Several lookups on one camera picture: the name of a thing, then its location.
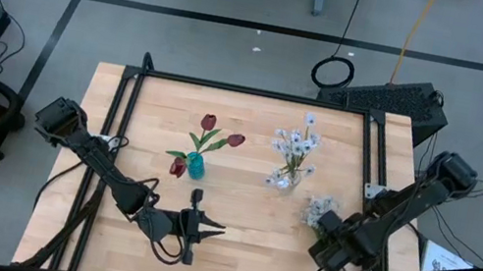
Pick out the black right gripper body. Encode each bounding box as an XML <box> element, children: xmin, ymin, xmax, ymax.
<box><xmin>304</xmin><ymin>206</ymin><xmax>390</xmax><ymax>271</ymax></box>

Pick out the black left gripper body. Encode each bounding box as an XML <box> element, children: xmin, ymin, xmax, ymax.
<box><xmin>128</xmin><ymin>178</ymin><xmax>209</xmax><ymax>267</ymax></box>

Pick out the white artificial flower bunch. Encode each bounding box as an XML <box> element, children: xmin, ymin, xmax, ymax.
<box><xmin>261</xmin><ymin>106</ymin><xmax>328</xmax><ymax>197</ymax></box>
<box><xmin>293</xmin><ymin>191</ymin><xmax>380</xmax><ymax>271</ymax></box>

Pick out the red artificial tulip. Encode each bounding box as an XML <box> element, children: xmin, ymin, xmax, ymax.
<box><xmin>161</xmin><ymin>147</ymin><xmax>192</xmax><ymax>181</ymax></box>
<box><xmin>186</xmin><ymin>110</ymin><xmax>219</xmax><ymax>159</ymax></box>
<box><xmin>196</xmin><ymin>127</ymin><xmax>247</xmax><ymax>166</ymax></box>

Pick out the clear glass vase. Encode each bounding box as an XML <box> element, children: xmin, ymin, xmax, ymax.
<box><xmin>278</xmin><ymin>167</ymin><xmax>305</xmax><ymax>197</ymax></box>

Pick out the teal glass vase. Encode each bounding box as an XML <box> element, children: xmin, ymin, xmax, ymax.
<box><xmin>183</xmin><ymin>149</ymin><xmax>209</xmax><ymax>183</ymax></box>

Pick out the black computer tower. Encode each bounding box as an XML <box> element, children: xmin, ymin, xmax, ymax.
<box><xmin>310</xmin><ymin>63</ymin><xmax>456</xmax><ymax>153</ymax></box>

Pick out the black aluminium table frame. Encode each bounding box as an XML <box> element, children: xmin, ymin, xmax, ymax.
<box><xmin>12</xmin><ymin>34</ymin><xmax>464</xmax><ymax>271</ymax></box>

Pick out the black hanging cable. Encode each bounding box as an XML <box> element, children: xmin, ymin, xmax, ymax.
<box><xmin>308</xmin><ymin>0</ymin><xmax>369</xmax><ymax>95</ymax></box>

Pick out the yellow hanging cable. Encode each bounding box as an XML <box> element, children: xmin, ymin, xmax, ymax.
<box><xmin>388</xmin><ymin>0</ymin><xmax>441</xmax><ymax>92</ymax></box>

